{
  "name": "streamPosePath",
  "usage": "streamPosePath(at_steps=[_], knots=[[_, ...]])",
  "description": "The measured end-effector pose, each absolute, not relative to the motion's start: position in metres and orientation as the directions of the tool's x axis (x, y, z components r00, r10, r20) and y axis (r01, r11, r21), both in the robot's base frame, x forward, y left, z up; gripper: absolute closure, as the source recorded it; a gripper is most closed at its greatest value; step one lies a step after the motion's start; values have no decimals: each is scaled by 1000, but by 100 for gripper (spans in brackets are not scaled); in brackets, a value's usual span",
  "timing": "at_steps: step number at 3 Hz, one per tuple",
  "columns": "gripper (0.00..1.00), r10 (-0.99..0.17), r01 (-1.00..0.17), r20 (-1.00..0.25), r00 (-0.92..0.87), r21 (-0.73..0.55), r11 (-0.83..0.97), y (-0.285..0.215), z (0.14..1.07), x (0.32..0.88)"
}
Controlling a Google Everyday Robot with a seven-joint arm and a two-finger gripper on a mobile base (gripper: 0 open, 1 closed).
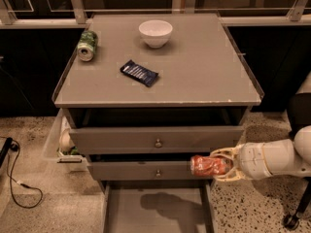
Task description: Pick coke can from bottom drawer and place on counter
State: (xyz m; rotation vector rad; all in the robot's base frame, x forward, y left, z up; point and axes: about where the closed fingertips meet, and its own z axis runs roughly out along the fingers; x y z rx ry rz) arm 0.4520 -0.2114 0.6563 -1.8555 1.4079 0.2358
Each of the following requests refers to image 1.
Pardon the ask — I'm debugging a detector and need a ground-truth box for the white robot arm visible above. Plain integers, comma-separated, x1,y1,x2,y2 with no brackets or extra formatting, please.
212,126,311,182

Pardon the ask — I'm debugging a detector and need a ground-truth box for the grey middle drawer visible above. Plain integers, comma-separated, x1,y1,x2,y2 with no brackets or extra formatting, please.
87,152,210,181

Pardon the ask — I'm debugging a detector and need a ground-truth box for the red coke can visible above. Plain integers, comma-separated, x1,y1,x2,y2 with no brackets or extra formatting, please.
190,155,233,177

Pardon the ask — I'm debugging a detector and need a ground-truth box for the blue snack bar wrapper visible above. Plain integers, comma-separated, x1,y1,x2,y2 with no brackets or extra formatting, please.
120,60,158,87

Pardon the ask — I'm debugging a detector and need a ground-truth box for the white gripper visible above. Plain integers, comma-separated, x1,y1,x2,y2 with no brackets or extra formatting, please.
210,143,268,183

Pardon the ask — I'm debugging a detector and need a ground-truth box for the grey bottom drawer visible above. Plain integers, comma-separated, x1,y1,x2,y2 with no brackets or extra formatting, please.
103,181,218,233

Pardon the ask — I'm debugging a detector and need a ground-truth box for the white ceramic bowl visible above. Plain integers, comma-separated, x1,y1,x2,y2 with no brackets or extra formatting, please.
139,20,173,49

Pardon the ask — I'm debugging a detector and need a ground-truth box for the grey drawer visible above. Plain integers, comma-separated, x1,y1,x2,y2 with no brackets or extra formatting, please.
87,152,210,181
103,181,218,233
65,107,246,154

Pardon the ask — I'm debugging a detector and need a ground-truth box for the metal window railing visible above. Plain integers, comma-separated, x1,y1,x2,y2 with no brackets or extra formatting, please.
0,0,311,28

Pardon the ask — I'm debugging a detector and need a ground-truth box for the black office chair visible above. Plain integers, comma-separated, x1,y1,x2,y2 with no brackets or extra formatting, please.
283,93,311,230

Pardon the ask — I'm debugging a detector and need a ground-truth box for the grey drawer cabinet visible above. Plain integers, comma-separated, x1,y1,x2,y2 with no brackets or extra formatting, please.
52,13,265,233

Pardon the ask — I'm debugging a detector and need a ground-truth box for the green soda can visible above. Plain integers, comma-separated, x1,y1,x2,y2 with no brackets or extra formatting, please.
77,30,98,62

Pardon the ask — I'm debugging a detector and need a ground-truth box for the grey top drawer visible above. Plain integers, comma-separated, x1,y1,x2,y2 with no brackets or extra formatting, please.
65,107,246,154

